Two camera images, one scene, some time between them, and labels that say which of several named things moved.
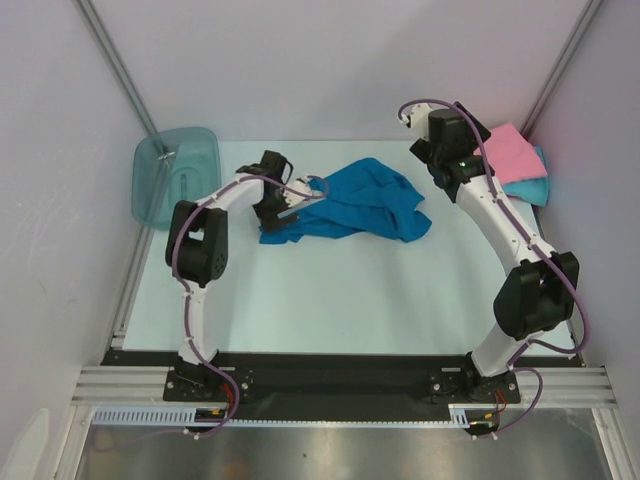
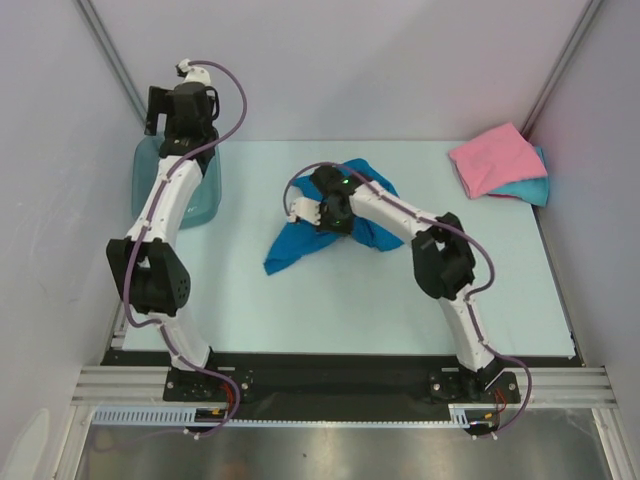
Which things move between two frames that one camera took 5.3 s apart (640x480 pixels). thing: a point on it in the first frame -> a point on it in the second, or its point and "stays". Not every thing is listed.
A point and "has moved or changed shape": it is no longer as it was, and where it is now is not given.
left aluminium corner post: (100, 34) stays
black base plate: (333, 386) stays
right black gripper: (420, 148) -> (325, 218)
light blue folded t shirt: (534, 191) stays
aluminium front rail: (560, 386) stays
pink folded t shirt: (512, 157) stays
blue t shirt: (363, 196) has moved or changed shape
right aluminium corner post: (589, 12) stays
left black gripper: (268, 220) -> (160, 103)
